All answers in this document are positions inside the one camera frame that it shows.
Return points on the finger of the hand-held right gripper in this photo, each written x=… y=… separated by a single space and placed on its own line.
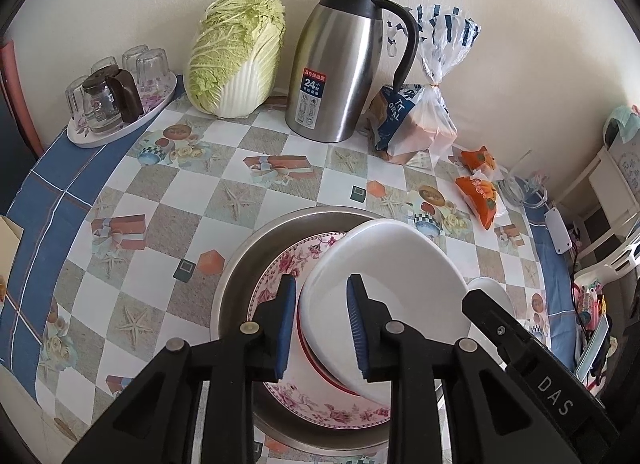
x=495 y=324

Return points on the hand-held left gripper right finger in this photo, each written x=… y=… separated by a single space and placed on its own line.
x=359 y=329

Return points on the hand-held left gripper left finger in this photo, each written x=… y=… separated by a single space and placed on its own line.
x=286 y=329

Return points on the red-rimmed white bowl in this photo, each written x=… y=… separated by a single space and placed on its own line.
x=320 y=371

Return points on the white square bowl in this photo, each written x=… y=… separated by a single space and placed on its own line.
x=410 y=284

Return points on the large stainless steel basin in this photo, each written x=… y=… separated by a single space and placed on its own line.
x=235 y=284

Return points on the pink floral plate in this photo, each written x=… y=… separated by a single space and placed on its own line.
x=320 y=404

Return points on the pink cluttered small items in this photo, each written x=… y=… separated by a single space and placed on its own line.
x=592 y=324

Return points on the white power adapter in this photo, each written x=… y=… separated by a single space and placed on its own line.
x=558 y=231

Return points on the orange snack packet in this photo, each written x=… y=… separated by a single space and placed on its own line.
x=477 y=158
x=477 y=196

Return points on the white plastic chair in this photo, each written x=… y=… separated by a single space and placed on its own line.
x=610 y=239

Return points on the clear glass cup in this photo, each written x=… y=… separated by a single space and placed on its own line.
x=525 y=183

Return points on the bagged sliced bread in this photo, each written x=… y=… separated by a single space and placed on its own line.
x=415 y=123

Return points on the teal round object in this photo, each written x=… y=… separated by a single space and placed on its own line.
x=622 y=126

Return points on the white oval floral tray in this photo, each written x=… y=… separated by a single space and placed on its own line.
x=150 y=108

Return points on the stainless steel thermos jug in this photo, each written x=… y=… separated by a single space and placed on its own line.
x=330 y=68

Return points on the napa cabbage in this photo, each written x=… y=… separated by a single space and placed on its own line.
x=230 y=58

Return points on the beige paper sheet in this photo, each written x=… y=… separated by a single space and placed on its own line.
x=10 y=254

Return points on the clear drinking glass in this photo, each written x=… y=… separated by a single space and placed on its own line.
x=77 y=98
x=102 y=65
x=152 y=68
x=132 y=56

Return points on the dark blue cabinet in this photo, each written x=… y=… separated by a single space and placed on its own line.
x=12 y=158

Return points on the red chair back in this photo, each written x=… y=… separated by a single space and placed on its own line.
x=17 y=93

